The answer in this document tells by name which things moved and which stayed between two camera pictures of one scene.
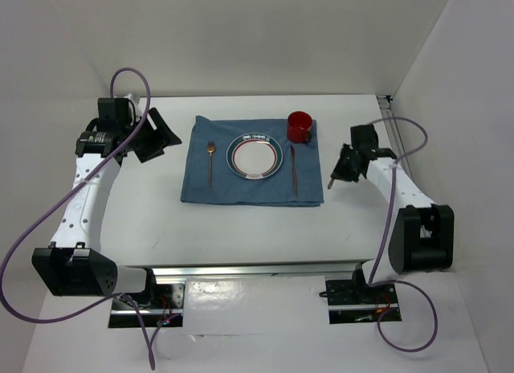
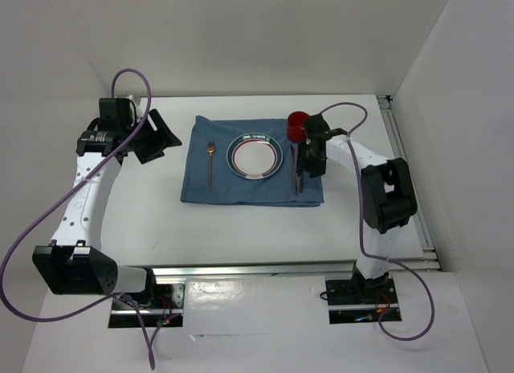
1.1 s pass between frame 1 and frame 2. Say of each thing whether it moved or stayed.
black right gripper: moved
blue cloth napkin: stayed
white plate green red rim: stayed
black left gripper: stayed
